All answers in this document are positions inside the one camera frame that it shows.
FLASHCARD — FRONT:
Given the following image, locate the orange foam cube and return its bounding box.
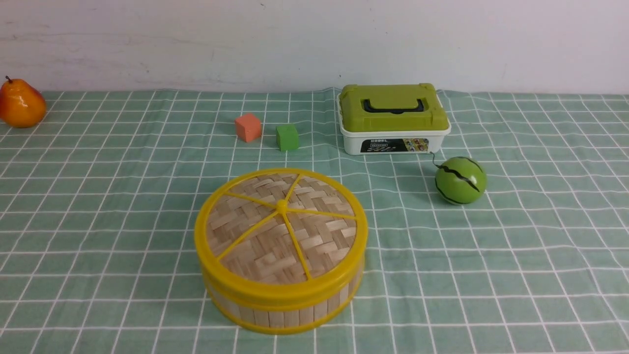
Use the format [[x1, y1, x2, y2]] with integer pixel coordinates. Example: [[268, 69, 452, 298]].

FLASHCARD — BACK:
[[234, 114, 262, 143]]

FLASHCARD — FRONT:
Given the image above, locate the yellow woven bamboo steamer lid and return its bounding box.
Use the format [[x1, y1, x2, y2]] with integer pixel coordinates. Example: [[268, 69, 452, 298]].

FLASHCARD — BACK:
[[195, 168, 369, 308]]

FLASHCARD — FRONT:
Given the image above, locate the orange toy pear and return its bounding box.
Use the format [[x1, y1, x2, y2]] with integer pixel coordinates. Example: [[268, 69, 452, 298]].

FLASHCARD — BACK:
[[0, 76, 47, 128]]

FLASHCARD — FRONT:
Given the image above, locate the green and white lidded box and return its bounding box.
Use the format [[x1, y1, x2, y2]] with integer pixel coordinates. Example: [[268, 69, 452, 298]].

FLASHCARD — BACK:
[[337, 83, 451, 155]]

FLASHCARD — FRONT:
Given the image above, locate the green checkered tablecloth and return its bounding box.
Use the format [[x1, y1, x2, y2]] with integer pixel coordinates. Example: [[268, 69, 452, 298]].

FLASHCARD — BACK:
[[0, 88, 629, 354]]

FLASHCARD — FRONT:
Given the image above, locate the green toy watermelon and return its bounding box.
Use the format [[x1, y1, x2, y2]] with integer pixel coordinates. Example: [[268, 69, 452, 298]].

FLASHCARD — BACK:
[[430, 151, 487, 205]]

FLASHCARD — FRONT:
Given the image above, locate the yellow bamboo steamer basket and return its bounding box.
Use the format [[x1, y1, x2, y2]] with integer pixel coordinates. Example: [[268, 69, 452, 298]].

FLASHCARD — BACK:
[[202, 267, 364, 335]]

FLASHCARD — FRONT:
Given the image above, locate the green foam cube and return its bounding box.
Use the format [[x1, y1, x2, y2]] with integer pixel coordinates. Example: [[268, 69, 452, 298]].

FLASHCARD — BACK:
[[276, 123, 300, 151]]

